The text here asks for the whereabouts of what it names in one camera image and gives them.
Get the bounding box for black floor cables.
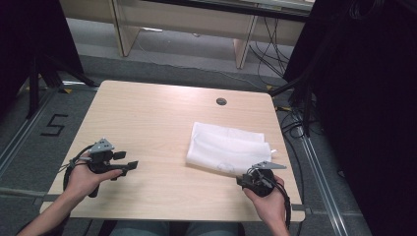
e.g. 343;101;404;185
275;104;308;236

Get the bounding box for black metal stand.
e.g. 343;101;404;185
268;62;315;138
26;53;98;120

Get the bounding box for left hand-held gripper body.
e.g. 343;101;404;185
86;138;125;175

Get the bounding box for aluminium floor rail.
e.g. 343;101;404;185
296;126;349;236
0;88;58;180

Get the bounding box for person's left hand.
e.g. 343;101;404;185
64;161;124;200

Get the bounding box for black curtain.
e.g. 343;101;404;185
0;0;85;114
282;0;417;236

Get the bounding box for right hand-held gripper black cable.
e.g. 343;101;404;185
259;168;293;231

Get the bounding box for person's legs in blue jeans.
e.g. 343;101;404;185
108;220;241;236

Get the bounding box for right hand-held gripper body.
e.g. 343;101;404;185
235;160;288;199

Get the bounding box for white towel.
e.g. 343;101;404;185
185;121;278;178

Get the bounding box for grey metal bracket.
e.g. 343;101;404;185
290;204;314;216

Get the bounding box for person's right hand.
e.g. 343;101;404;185
242;175;288;228

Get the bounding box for grey floor bar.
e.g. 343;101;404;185
0;186;62;207

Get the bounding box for black hanging cables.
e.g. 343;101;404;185
248;15;292;89

